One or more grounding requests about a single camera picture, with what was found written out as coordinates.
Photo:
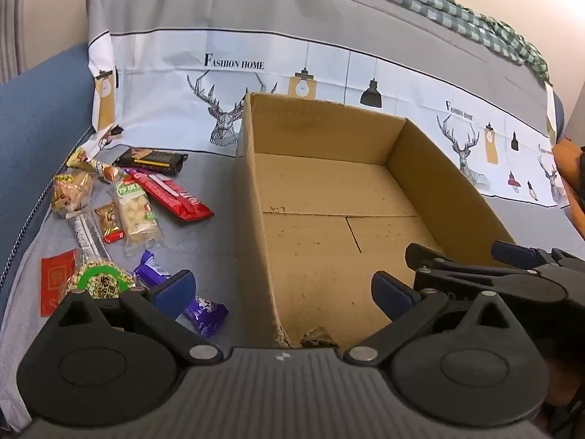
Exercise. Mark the cardboard box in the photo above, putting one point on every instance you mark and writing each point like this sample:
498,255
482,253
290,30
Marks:
320,192

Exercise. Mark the orange cushion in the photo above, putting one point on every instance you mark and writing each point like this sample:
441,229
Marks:
566,169

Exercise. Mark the green white nougat packet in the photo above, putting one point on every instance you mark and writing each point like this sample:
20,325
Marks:
135,212

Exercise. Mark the purple candy packet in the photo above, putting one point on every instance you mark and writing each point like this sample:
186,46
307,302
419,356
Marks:
205,313
148,270

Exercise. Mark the red wafer packet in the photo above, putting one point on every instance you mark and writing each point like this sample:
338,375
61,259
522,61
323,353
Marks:
178,196

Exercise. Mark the round green peanut packet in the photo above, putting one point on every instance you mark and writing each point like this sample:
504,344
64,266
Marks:
98,279

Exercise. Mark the small yellow bun packet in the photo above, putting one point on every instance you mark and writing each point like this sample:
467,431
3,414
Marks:
111,173

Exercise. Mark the clear biscuit bag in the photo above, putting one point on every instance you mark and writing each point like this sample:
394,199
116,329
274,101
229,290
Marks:
71,192

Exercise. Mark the black cracker packet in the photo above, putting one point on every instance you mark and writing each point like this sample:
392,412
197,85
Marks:
151,160

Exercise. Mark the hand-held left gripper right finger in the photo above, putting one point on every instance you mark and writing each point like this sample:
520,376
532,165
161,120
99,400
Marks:
393,297

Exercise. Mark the green checked cloth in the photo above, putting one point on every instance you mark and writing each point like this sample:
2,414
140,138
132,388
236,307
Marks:
457,9

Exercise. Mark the grey deer printed blanket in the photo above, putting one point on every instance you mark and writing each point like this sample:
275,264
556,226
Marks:
205,9

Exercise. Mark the silver bar packet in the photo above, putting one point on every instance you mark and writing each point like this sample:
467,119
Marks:
87,235

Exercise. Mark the small red yellow packet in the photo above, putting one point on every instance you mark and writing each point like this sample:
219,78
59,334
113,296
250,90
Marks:
108,222

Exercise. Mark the yellow cartoon bar packet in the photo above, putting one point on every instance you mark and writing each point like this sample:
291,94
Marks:
82,159

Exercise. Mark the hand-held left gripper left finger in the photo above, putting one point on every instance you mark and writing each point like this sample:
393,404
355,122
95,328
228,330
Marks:
176,290

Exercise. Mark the grey curtain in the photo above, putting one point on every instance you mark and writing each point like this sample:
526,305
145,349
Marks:
11,18

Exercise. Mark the flat red packet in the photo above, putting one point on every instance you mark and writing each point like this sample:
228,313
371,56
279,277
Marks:
55,279

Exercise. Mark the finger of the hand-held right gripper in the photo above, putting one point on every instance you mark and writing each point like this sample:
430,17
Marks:
457,276
512,251

